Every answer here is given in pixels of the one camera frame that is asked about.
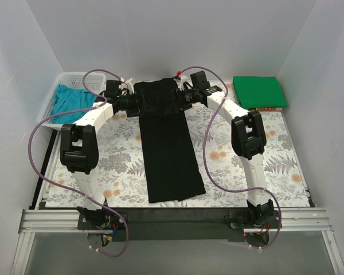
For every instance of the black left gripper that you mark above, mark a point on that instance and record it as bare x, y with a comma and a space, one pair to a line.
132, 104

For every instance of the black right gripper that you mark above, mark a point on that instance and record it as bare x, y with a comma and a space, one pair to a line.
179, 97

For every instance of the black t shirt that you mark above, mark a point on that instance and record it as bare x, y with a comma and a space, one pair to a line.
170, 163

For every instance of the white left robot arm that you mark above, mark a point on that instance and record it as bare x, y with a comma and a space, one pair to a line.
79, 151

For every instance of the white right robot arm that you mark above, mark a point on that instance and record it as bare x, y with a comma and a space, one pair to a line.
248, 138

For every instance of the white plastic basket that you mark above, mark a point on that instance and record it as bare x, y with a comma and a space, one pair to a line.
94, 82

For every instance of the teal t shirt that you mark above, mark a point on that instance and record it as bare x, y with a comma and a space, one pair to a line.
70, 99

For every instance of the folded green t shirt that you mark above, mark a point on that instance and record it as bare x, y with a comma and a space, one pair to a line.
259, 92

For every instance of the floral table mat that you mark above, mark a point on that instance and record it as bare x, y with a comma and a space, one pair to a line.
121, 176

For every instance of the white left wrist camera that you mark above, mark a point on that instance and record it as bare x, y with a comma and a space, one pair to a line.
128, 84

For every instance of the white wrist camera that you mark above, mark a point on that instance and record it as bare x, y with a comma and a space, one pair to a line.
180, 79
128, 84

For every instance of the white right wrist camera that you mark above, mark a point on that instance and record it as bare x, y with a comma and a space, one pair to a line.
180, 79

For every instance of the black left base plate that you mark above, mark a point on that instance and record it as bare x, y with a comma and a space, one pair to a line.
99, 219

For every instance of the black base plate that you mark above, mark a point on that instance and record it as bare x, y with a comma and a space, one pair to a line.
99, 219
242, 219

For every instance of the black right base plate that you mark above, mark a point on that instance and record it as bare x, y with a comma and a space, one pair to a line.
242, 219

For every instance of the aluminium frame rail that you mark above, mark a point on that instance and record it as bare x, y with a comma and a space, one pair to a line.
176, 241

